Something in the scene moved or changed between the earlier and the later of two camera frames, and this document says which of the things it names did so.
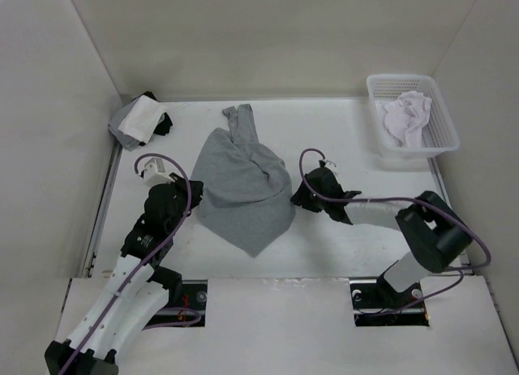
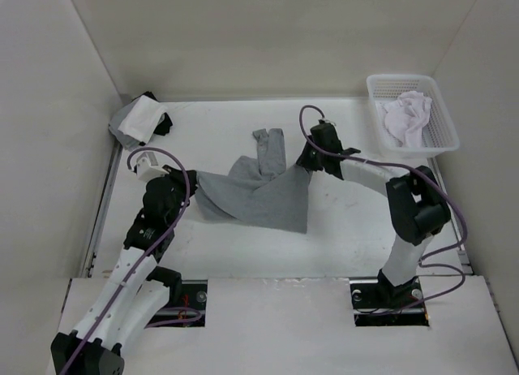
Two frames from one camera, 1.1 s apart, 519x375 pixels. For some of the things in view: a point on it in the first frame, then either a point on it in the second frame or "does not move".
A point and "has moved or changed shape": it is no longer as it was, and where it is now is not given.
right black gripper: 301,198 to 304,161
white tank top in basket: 405,117 does not move
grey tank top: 246,194 has moved or changed shape
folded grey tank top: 129,141 does not move
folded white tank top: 143,119 does not move
